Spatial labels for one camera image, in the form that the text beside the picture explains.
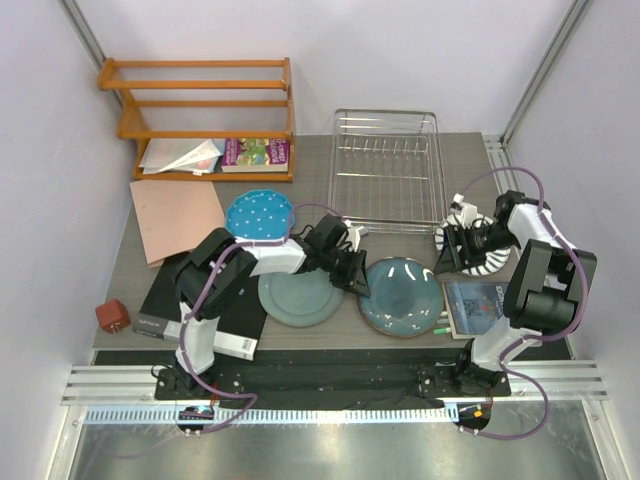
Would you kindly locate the white blue striped plate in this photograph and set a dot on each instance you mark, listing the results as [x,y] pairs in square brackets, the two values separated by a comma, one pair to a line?
[496,259]

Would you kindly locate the blue polka dot plate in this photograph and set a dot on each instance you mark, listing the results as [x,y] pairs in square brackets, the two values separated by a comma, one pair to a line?
[261,214]

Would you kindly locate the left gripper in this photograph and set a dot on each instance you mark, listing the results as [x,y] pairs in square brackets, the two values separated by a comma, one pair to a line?
[357,282]

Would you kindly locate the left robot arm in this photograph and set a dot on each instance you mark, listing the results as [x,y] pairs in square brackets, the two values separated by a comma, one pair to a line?
[212,276]

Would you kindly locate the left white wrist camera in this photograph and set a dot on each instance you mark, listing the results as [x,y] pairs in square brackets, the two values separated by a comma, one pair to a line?
[355,234]

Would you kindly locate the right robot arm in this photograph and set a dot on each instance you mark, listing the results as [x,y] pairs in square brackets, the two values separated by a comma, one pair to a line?
[546,296]

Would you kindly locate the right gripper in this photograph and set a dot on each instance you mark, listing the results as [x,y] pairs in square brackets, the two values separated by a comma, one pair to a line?
[450,258]

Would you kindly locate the black notebook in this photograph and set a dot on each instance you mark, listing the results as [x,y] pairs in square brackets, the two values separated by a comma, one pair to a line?
[238,331]

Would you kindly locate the purple green paperback book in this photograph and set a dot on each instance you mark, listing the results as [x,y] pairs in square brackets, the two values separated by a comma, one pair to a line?
[253,155]

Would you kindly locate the wooden shelf rack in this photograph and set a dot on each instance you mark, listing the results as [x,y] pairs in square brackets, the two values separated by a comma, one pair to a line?
[202,99]

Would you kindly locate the pink paper folder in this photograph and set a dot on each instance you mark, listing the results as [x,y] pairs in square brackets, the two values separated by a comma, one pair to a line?
[174,216]

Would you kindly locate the red cube adapter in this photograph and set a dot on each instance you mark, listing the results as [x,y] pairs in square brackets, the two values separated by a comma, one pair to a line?
[112,316]

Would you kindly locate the blue hardcover book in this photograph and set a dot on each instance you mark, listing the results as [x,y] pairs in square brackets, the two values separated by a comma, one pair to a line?
[473,307]

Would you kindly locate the grey-green ceramic plate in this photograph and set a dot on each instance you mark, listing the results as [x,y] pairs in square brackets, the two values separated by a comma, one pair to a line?
[299,300]

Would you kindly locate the dark blue glazed plate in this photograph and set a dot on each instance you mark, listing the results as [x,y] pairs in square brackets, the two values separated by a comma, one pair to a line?
[405,298]

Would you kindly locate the wire dish rack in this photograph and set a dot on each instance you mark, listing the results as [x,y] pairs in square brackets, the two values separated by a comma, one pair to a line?
[386,171]

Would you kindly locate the clear plastic sleeve papers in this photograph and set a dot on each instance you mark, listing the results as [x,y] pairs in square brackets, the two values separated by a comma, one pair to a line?
[195,156]

